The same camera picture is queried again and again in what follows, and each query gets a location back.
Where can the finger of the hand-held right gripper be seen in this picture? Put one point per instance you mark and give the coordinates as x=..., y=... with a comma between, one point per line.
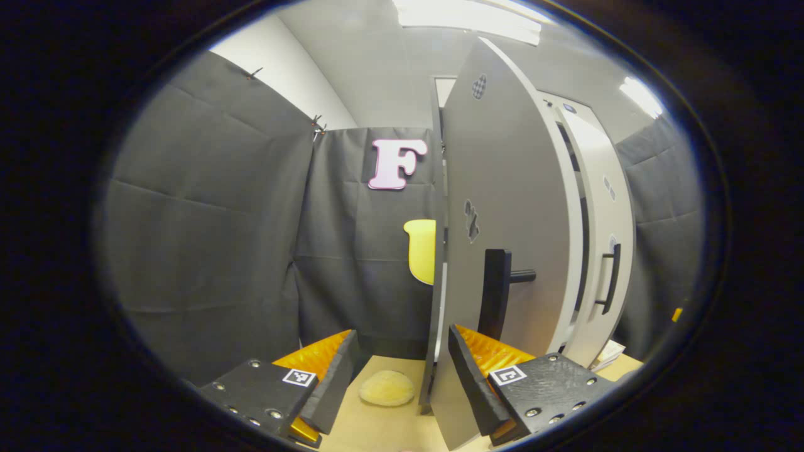
x=676, y=314

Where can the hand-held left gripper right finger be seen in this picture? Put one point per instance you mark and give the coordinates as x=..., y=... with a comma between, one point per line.
x=474, y=389

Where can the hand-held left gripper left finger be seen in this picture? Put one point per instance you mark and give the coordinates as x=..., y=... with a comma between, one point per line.
x=336, y=389

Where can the round yellow coaster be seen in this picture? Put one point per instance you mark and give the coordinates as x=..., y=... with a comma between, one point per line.
x=386, y=388

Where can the cream cover book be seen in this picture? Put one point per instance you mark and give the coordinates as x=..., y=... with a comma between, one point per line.
x=609, y=355

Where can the black backdrop cloth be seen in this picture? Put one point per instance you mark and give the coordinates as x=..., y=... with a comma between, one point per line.
x=207, y=220

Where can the small ceiling light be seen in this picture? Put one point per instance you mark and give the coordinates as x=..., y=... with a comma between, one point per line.
x=641, y=95

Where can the large ceiling light panel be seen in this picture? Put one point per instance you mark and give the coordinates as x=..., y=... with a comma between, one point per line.
x=468, y=16

